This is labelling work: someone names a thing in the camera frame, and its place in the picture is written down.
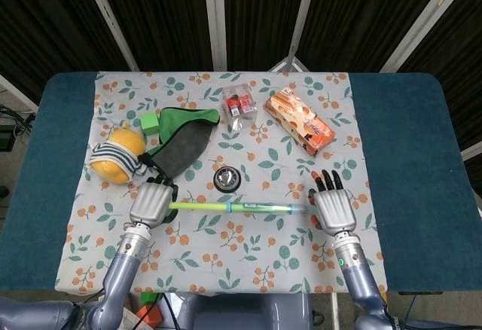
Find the black cable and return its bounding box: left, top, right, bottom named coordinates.
left=137, top=292, right=178, bottom=330

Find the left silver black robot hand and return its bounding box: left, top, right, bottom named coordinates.
left=129, top=176, right=180, bottom=230

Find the orange snack box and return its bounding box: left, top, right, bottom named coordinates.
left=263, top=87, right=337, bottom=157

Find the telescopic blue green stick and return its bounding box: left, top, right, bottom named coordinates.
left=168, top=201, right=319, bottom=216

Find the right silver orange-tipped robot hand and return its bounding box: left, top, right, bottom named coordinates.
left=308, top=170, right=358, bottom=237

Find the white checked paper bag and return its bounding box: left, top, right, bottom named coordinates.
left=120, top=309, right=142, bottom=330

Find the floral printed tablecloth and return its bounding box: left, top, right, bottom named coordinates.
left=54, top=70, right=389, bottom=295

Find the orange block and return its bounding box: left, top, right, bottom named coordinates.
left=135, top=304, right=163, bottom=327

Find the yellow striped plush toy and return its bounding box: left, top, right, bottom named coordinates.
left=84, top=121, right=148, bottom=185

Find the blue felt table cover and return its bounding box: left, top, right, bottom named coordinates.
left=0, top=72, right=482, bottom=293

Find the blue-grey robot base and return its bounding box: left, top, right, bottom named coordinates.
left=180, top=292, right=313, bottom=330

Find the green plastic block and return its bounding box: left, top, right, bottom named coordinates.
left=139, top=291, right=161, bottom=307

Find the small round metal tin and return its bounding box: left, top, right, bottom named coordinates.
left=213, top=167, right=242, bottom=194

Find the green cube block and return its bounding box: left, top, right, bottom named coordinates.
left=139, top=111, right=161, bottom=136

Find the clear box with red items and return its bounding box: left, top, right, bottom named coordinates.
left=222, top=84, right=259, bottom=132

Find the grey tripod stand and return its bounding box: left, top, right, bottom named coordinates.
left=269, top=43, right=312, bottom=73

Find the black electronic device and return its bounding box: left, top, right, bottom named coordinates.
left=0, top=124, right=16, bottom=150

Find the green grey fabric pouch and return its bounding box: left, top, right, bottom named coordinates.
left=137, top=106, right=221, bottom=181

